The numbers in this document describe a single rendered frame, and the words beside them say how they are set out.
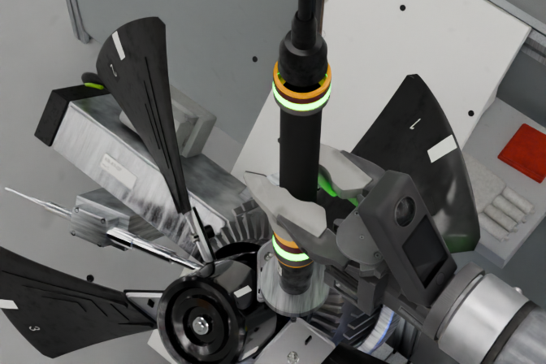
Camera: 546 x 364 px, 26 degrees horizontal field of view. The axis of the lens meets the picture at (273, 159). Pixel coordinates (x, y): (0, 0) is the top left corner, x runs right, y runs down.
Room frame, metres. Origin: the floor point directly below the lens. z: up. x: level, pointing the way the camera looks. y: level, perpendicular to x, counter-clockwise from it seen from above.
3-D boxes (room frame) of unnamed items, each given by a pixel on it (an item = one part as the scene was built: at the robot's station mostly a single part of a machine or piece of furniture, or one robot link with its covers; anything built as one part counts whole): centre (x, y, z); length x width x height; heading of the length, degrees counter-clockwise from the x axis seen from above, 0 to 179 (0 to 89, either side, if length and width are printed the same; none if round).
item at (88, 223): (0.74, 0.24, 1.08); 0.07 x 0.04 x 0.06; 60
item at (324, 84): (0.51, -0.02, 1.73); 0.04 x 0.04 x 0.03
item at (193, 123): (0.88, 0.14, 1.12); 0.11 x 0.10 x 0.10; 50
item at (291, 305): (0.52, -0.02, 1.42); 0.09 x 0.07 x 0.10; 175
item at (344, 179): (0.53, -0.05, 1.56); 0.09 x 0.03 x 0.06; 40
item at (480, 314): (0.40, -0.17, 1.56); 0.08 x 0.05 x 0.08; 140
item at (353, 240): (0.45, -0.11, 1.56); 0.12 x 0.08 x 0.09; 50
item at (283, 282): (0.51, -0.02, 1.58); 0.04 x 0.04 x 0.46
